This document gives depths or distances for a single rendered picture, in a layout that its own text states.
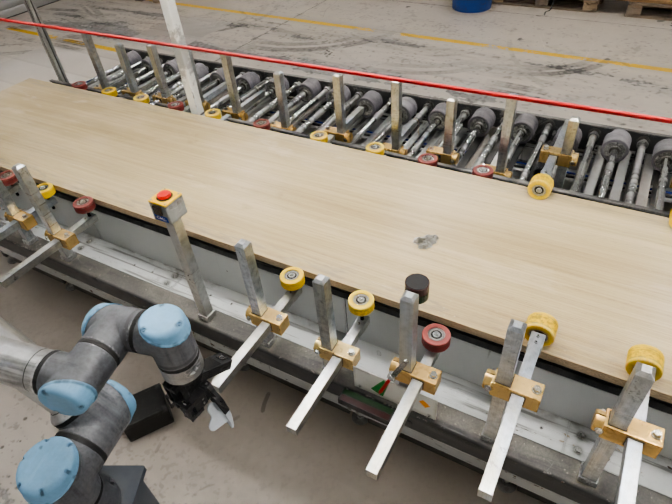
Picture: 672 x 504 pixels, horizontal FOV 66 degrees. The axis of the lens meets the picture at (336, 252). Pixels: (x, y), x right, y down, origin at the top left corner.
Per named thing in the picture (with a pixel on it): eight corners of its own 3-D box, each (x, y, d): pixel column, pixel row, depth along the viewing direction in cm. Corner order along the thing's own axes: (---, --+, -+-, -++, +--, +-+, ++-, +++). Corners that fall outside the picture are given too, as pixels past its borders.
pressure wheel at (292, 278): (310, 303, 171) (306, 278, 163) (287, 310, 169) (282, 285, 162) (304, 287, 177) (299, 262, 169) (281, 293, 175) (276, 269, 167)
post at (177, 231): (208, 322, 181) (172, 222, 151) (198, 318, 183) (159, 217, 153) (216, 313, 183) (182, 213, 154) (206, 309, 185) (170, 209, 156)
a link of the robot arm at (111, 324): (65, 333, 101) (119, 343, 98) (100, 291, 109) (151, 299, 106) (84, 362, 107) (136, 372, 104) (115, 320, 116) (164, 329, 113)
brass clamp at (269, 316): (280, 337, 160) (278, 327, 157) (245, 323, 165) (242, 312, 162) (291, 323, 164) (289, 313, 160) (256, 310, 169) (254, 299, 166)
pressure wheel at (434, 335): (442, 373, 147) (445, 348, 139) (416, 363, 150) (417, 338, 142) (452, 352, 152) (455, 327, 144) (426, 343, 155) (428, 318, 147)
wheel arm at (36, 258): (7, 290, 187) (1, 281, 184) (1, 287, 188) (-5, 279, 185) (99, 221, 214) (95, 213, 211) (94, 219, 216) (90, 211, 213)
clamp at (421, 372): (434, 395, 139) (435, 385, 136) (388, 377, 144) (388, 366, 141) (441, 379, 142) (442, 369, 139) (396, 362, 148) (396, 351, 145)
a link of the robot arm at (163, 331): (149, 296, 106) (193, 303, 103) (167, 335, 114) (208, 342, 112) (124, 331, 99) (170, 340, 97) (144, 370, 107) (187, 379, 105)
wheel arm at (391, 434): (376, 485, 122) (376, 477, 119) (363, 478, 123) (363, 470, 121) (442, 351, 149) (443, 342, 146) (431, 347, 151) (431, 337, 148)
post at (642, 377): (592, 488, 131) (656, 378, 99) (577, 482, 132) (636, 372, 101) (594, 476, 133) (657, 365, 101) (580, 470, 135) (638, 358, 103)
